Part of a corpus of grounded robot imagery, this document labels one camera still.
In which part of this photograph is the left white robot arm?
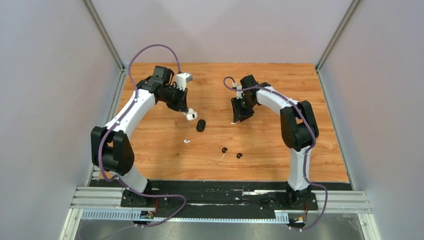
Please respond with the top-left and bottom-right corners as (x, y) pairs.
(90, 65), (197, 207)

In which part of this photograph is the aluminium frame rail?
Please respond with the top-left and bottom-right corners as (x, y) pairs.
(59, 186), (381, 240)

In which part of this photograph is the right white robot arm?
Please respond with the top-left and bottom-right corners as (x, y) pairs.
(226, 75), (319, 209)

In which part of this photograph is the white earbud charging case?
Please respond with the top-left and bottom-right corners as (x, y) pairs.
(183, 108), (198, 121)

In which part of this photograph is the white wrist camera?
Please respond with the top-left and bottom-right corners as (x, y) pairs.
(232, 82), (243, 100)
(175, 72), (193, 91)

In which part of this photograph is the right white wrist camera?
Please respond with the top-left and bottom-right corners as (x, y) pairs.
(232, 82), (243, 100)

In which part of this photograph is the black earbud charging case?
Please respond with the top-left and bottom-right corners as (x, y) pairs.
(196, 119), (206, 132)

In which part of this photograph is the left aluminium corner post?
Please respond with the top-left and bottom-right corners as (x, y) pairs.
(82, 0), (126, 72)

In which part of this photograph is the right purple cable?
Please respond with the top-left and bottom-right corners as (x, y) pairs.
(222, 76), (329, 232)

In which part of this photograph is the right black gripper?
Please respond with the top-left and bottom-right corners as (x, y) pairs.
(232, 95), (257, 123)

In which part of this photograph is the right aluminium corner post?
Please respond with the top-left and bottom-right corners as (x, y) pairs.
(315, 0), (363, 73)

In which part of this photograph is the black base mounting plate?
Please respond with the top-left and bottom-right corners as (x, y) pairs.
(88, 179), (353, 220)

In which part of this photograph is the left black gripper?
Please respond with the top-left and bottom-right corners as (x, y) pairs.
(159, 84), (188, 113)

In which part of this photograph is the aluminium corner post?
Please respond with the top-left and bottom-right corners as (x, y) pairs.
(315, 0), (363, 73)
(82, 0), (126, 72)

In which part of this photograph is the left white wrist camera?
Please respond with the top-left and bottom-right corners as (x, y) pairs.
(175, 72), (193, 91)

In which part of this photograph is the white slotted cable duct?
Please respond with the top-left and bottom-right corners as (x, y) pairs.
(80, 210), (290, 224)

